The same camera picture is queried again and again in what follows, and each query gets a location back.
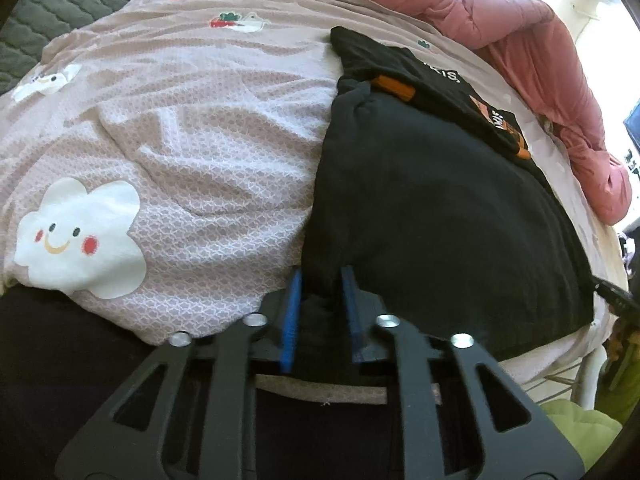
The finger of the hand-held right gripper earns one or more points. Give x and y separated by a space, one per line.
617 296

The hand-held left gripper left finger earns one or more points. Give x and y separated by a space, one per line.
292 320

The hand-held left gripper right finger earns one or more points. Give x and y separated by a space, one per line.
352 320

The black sweater with orange cuffs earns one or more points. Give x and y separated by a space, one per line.
425 200

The green cloth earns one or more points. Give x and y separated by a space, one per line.
585 430

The black monitor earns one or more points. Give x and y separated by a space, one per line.
634 122

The pink printed blanket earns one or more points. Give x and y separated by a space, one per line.
200 160

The person's black pants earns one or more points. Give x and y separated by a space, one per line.
60 360

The pink duvet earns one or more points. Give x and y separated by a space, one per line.
525 45

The grey quilted cover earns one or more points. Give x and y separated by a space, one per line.
60 0

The white bed frame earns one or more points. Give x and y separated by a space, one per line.
595 375

